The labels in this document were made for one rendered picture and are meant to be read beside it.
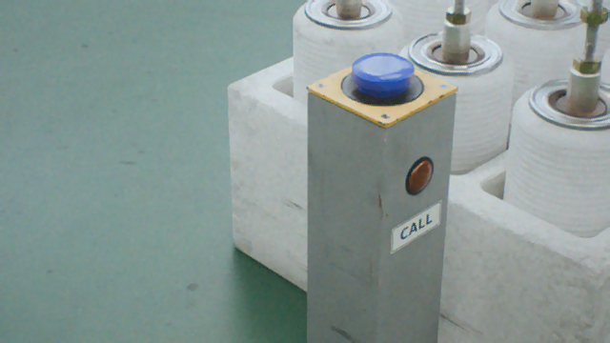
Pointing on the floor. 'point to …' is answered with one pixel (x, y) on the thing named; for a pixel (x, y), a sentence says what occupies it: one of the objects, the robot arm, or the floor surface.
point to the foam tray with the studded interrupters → (273, 121)
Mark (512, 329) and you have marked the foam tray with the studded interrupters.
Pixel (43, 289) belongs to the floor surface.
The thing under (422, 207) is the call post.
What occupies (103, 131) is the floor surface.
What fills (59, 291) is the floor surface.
